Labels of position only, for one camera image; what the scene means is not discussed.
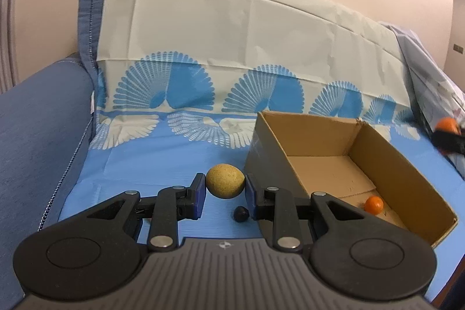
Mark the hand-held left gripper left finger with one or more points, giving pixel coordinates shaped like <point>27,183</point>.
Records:
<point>199,195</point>

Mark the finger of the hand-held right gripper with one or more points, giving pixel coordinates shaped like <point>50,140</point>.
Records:
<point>448,141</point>

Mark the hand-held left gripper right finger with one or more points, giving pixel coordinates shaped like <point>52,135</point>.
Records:
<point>251,197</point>

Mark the small orange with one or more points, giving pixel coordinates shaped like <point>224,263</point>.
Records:
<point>373,204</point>
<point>447,123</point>

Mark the brown cardboard box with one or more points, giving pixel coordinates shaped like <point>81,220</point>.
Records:
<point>327,168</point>

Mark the dark purple plum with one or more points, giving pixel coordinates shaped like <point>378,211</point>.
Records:
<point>241,213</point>

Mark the light floral pillow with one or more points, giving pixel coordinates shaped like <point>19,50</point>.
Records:
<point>432,77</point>

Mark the blue fan-print sheet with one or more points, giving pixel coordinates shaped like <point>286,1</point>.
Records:
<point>218,23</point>

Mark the grey curtain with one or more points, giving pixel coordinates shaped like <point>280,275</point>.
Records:
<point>7,5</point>

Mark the wall switch plate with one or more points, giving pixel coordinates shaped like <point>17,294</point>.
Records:
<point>458,48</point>

